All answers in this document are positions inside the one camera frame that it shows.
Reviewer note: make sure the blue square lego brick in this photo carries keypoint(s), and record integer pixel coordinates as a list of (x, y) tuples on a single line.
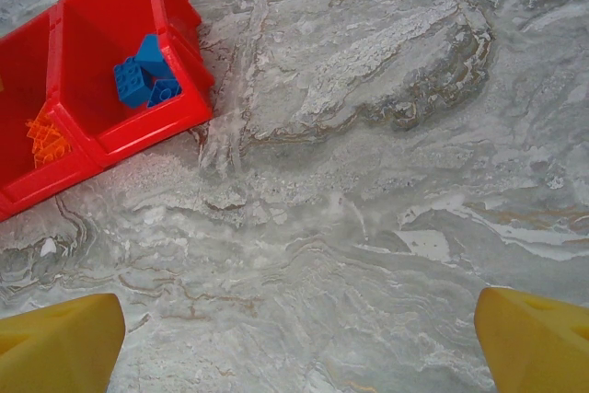
[(131, 82)]

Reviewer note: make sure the red plastic bin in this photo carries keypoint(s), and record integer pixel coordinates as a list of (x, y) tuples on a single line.
[(18, 66), (92, 43)]

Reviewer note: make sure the blue sloped lego brick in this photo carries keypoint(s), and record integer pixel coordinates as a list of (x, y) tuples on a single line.
[(153, 54)]

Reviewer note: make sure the orange square lego brick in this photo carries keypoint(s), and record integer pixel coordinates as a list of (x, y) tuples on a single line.
[(40, 125)]

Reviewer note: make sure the small blue lego brick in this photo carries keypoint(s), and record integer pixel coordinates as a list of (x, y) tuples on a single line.
[(163, 91)]

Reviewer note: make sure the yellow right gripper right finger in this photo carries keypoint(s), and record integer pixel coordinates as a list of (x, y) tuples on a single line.
[(538, 351)]

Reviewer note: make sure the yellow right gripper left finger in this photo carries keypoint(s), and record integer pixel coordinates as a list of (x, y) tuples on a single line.
[(55, 351)]

